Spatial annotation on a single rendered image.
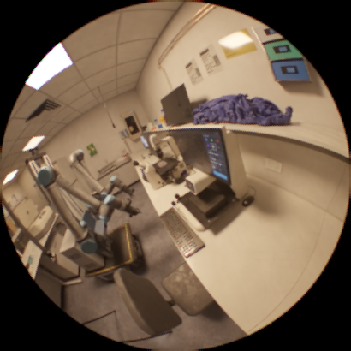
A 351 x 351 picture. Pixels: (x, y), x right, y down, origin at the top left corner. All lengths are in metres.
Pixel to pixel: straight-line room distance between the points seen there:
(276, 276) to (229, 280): 0.25
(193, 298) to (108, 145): 3.85
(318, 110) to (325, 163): 0.31
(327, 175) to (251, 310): 0.82
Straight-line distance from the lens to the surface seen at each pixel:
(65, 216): 0.95
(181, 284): 1.00
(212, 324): 1.48
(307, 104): 0.95
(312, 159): 0.89
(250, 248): 0.73
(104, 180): 3.48
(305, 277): 0.81
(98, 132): 3.90
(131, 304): 0.58
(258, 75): 1.03
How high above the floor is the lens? 1.43
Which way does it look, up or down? 29 degrees down
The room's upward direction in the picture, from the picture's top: 22 degrees counter-clockwise
